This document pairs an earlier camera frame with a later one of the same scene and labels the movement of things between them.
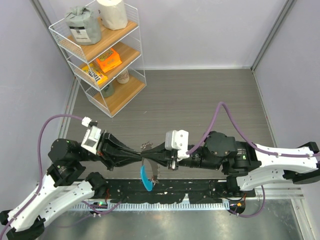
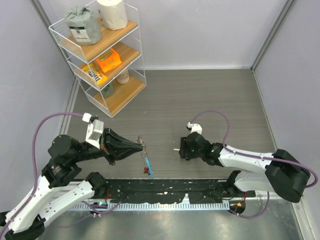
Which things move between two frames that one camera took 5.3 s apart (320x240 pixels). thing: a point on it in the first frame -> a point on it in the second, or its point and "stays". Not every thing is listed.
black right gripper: x=157 y=154 -> x=186 y=153
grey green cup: x=109 y=90 stays
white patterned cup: x=123 y=78 stays
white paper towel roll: x=113 y=13 stays
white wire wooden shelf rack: x=102 y=45 stays
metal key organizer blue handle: x=147 y=183 -> x=149 y=167
